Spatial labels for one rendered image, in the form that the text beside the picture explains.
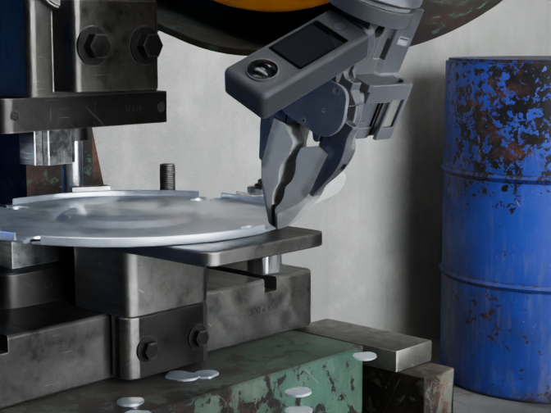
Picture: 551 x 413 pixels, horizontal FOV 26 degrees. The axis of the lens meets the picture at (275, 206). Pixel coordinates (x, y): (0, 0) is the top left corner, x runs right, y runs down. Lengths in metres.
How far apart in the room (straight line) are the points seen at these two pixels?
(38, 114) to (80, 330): 0.20
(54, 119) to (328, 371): 0.35
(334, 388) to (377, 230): 2.34
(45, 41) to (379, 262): 2.51
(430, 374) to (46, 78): 0.46
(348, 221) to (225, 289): 2.23
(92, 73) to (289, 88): 0.23
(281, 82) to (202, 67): 2.02
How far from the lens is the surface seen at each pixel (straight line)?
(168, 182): 1.27
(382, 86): 0.97
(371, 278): 3.48
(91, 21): 1.06
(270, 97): 0.88
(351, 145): 0.95
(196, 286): 1.07
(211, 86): 2.93
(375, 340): 1.20
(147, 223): 1.02
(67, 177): 1.27
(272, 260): 1.20
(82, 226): 1.03
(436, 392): 1.18
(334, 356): 1.14
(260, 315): 1.19
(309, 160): 0.97
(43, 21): 1.07
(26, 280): 1.09
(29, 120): 1.07
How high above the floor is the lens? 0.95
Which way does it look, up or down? 8 degrees down
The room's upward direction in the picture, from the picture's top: straight up
